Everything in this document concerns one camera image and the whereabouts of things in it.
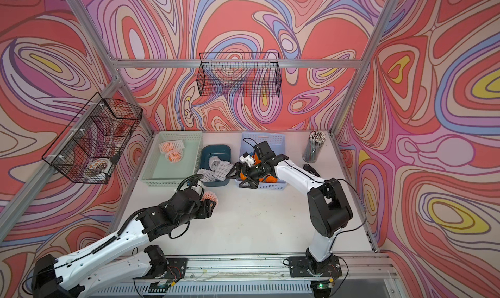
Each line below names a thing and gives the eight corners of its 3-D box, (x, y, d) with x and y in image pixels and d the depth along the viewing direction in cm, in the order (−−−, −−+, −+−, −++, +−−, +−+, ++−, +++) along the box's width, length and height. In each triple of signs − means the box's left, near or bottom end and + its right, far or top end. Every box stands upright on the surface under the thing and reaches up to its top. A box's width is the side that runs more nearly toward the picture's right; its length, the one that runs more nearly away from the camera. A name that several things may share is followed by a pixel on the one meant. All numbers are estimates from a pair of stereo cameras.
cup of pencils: (303, 162, 106) (311, 141, 93) (301, 151, 111) (308, 129, 98) (317, 162, 106) (327, 141, 93) (314, 151, 111) (323, 129, 98)
